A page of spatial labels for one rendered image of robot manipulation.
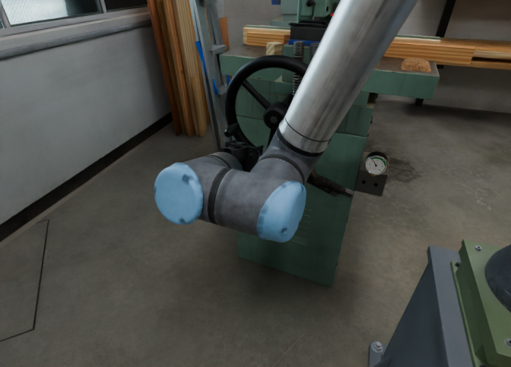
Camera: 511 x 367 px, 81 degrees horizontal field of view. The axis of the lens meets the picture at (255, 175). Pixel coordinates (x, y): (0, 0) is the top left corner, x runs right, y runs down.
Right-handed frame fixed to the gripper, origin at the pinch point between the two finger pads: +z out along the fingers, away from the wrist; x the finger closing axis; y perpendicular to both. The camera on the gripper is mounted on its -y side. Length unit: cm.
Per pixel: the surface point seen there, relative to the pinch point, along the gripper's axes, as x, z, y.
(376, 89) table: -24.0, 16.9, 23.0
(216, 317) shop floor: 15, 18, -67
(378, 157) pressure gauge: -28.5, 16.7, 5.3
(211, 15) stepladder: 70, 91, 56
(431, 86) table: -36.5, 16.1, 25.2
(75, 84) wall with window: 133, 57, 9
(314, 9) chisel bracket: -2.9, 21.9, 42.8
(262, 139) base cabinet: 7.9, 24.1, 3.2
